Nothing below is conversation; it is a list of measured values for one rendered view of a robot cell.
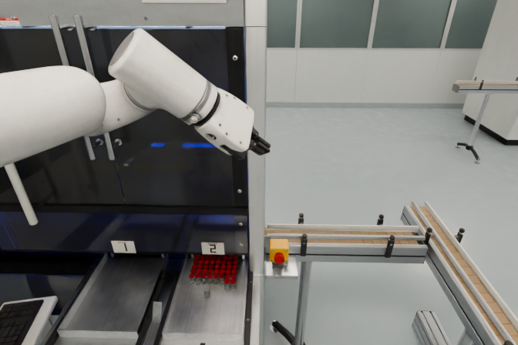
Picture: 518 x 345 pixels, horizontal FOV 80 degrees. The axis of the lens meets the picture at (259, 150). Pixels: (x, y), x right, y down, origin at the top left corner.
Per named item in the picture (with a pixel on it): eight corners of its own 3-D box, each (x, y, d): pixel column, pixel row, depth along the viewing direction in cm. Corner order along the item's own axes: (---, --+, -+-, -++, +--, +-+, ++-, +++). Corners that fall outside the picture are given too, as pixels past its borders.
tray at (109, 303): (108, 257, 130) (105, 251, 129) (168, 258, 130) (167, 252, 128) (59, 336, 100) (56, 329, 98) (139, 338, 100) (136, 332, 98)
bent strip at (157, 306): (156, 312, 108) (153, 301, 105) (164, 312, 108) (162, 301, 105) (140, 353, 95) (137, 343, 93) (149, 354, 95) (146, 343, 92)
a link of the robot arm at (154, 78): (167, 126, 54) (201, 107, 49) (95, 82, 46) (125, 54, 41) (179, 91, 59) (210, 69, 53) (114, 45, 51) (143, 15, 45)
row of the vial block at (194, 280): (190, 281, 119) (190, 272, 117) (237, 282, 119) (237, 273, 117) (190, 286, 117) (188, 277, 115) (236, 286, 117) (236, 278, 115)
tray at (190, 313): (187, 258, 130) (186, 252, 128) (249, 259, 129) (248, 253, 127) (163, 339, 99) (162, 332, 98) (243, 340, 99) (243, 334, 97)
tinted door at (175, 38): (126, 203, 109) (83, 26, 82) (247, 205, 108) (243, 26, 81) (126, 205, 109) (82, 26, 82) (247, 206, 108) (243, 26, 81)
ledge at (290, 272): (265, 252, 135) (265, 249, 134) (294, 252, 135) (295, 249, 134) (265, 278, 123) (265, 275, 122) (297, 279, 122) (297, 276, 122)
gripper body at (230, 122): (207, 121, 50) (253, 152, 57) (220, 75, 55) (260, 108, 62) (180, 133, 55) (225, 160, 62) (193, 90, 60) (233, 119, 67)
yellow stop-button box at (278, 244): (269, 248, 124) (269, 235, 121) (287, 249, 124) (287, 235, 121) (269, 262, 117) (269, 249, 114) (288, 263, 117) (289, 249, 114)
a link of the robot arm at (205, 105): (200, 111, 49) (213, 120, 51) (211, 70, 53) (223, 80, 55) (169, 126, 54) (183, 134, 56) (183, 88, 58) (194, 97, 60)
